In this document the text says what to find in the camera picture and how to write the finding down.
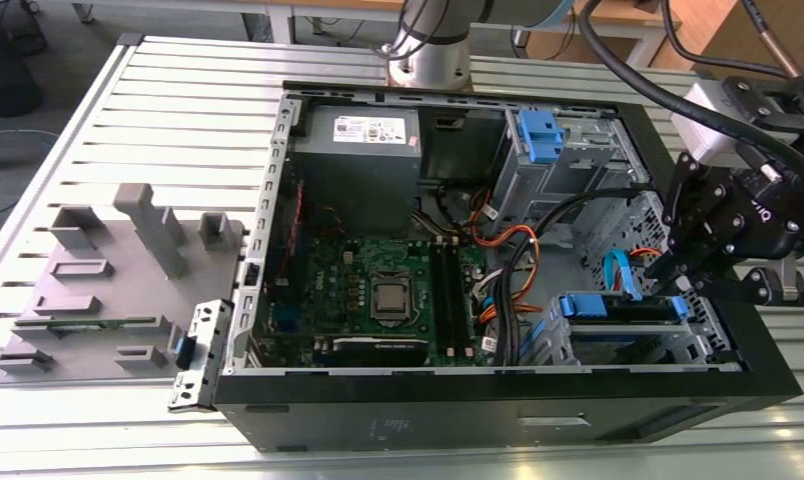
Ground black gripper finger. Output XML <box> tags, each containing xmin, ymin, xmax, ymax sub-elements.
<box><xmin>645</xmin><ymin>153</ymin><xmax>730</xmax><ymax>281</ymax></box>
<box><xmin>674</xmin><ymin>267</ymin><xmax>804</xmax><ymax>306</ymax></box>

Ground hard disk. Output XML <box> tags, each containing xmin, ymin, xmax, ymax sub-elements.
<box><xmin>522</xmin><ymin>294</ymin><xmax>689</xmax><ymax>369</ymax></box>

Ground silver disk bay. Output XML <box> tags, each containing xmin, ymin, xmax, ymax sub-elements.
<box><xmin>534</xmin><ymin>291</ymin><xmax>734</xmax><ymax>369</ymax></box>

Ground silver optical drive cage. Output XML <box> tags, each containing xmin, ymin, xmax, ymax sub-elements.
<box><xmin>492</xmin><ymin>104</ymin><xmax>650</xmax><ymax>236</ymax></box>

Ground blue plastic drive latch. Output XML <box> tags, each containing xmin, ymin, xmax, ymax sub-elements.
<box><xmin>518</xmin><ymin>108</ymin><xmax>568</xmax><ymax>164</ymax></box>

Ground wooden desk white legs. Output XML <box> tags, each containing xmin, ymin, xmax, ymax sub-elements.
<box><xmin>514</xmin><ymin>0</ymin><xmax>684</xmax><ymax>69</ymax></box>

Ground black RAM slot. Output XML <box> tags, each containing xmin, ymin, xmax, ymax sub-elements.
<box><xmin>430</xmin><ymin>238</ymin><xmax>461</xmax><ymax>357</ymax></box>
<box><xmin>446</xmin><ymin>238</ymin><xmax>476</xmax><ymax>357</ymax></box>

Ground silver CPU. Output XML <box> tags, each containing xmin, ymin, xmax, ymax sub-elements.
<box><xmin>373</xmin><ymin>285</ymin><xmax>410</xmax><ymax>317</ymax></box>

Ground grey power supply unit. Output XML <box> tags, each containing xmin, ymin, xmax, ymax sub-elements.
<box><xmin>286</xmin><ymin>104</ymin><xmax>422</xmax><ymax>239</ymax></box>

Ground green motherboard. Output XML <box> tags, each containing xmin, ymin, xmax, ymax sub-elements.
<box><xmin>251</xmin><ymin>234</ymin><xmax>504</xmax><ymax>369</ymax></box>

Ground black PC case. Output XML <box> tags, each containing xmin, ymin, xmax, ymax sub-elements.
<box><xmin>211</xmin><ymin>79</ymin><xmax>804</xmax><ymax>454</ymax></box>

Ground black graphics card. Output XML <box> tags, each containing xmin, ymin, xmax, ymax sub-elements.
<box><xmin>314</xmin><ymin>335</ymin><xmax>430</xmax><ymax>369</ymax></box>

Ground white framed table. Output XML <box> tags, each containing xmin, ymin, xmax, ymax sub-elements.
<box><xmin>71</xmin><ymin>0</ymin><xmax>403</xmax><ymax>45</ymax></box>

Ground grey parts rack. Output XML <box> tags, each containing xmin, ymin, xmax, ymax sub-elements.
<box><xmin>0</xmin><ymin>182</ymin><xmax>251</xmax><ymax>385</ymax></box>

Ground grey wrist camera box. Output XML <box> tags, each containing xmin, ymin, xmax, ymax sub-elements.
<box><xmin>672</xmin><ymin>82</ymin><xmax>744</xmax><ymax>166</ymax></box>

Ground blue data wire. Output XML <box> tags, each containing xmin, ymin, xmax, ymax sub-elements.
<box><xmin>602</xmin><ymin>249</ymin><xmax>644</xmax><ymax>301</ymax></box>

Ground orange power wire bundle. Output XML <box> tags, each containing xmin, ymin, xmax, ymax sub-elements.
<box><xmin>472</xmin><ymin>224</ymin><xmax>544</xmax><ymax>326</ymax></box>

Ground thick black case cable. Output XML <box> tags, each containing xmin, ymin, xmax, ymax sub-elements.
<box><xmin>494</xmin><ymin>183</ymin><xmax>654</xmax><ymax>364</ymax></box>

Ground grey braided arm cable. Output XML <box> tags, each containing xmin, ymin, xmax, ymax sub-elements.
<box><xmin>741</xmin><ymin>0</ymin><xmax>801</xmax><ymax>79</ymax></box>

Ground silver expansion slot bracket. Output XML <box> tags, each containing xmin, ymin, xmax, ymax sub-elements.
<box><xmin>166</xmin><ymin>297</ymin><xmax>237</xmax><ymax>414</ymax></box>

